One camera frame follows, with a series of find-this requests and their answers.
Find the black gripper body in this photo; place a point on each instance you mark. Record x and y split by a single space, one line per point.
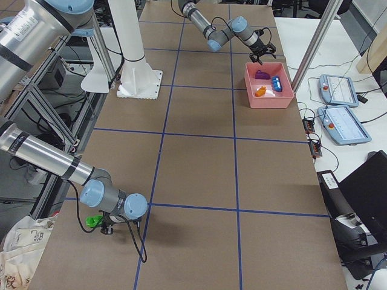
257 48
106 223

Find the purple toy block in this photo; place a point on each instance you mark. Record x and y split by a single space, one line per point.
260 75

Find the green toy block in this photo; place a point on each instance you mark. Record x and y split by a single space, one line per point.
94 221

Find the long blue toy block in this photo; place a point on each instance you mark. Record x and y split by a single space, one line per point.
276 84

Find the orange toy block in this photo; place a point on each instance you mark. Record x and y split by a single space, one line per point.
261 91

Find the pink plastic box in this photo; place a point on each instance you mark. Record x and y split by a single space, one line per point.
272 99

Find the upper teach pendant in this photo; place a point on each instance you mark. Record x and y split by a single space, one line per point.
338 90

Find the teach pendant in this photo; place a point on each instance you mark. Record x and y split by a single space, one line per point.
342 125
338 90

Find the orange connector board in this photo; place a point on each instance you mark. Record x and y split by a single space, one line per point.
308 125

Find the white printed tote bag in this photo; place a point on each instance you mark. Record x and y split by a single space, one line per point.
23 248

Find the lower teach pendant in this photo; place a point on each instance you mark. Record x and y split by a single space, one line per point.
342 125

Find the aluminium frame post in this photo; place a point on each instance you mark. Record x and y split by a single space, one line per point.
330 12

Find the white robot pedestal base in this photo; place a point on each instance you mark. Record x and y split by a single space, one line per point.
121 57

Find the aluminium frame rack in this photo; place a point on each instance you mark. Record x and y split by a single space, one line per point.
50 103

